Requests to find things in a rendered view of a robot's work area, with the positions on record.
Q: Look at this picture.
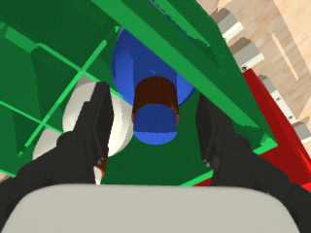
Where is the red plastic bottle crate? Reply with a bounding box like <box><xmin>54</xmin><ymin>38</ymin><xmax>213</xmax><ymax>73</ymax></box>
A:
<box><xmin>242</xmin><ymin>68</ymin><xmax>311</xmax><ymax>192</ymax></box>

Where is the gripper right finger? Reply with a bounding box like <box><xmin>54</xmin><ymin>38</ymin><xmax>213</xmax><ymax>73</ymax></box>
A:
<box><xmin>195</xmin><ymin>92</ymin><xmax>311</xmax><ymax>233</ymax></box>

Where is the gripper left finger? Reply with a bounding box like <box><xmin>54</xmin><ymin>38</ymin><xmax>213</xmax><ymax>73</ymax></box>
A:
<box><xmin>0</xmin><ymin>82</ymin><xmax>115</xmax><ymax>233</ymax></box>

